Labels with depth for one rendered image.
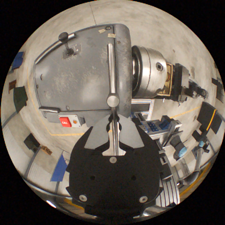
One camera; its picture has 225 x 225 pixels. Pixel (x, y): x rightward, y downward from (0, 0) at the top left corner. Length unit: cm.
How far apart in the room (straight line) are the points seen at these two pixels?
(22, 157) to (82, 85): 1009
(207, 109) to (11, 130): 1465
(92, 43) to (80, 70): 11
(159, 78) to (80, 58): 32
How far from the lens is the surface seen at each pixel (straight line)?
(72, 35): 33
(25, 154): 1004
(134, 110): 150
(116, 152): 19
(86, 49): 28
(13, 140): 981
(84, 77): 26
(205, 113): 511
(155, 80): 31
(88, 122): 32
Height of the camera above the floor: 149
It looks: 62 degrees down
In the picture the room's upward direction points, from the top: 179 degrees counter-clockwise
